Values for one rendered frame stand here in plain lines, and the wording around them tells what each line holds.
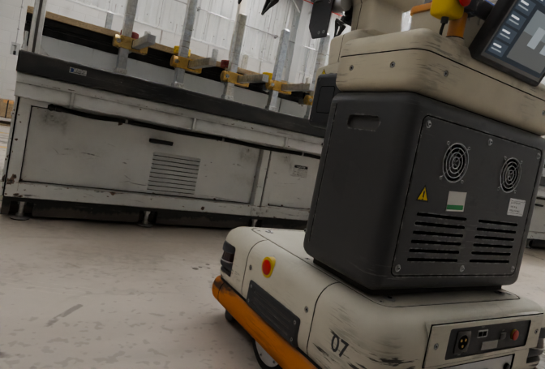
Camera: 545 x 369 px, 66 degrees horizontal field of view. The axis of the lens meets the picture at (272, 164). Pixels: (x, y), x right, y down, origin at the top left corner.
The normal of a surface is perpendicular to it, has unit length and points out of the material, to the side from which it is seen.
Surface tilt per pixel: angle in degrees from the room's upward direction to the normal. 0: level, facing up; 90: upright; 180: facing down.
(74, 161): 90
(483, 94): 90
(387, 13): 82
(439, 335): 90
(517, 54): 115
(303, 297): 84
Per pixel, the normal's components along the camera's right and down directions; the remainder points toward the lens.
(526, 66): 0.38, 0.54
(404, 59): -0.84, -0.14
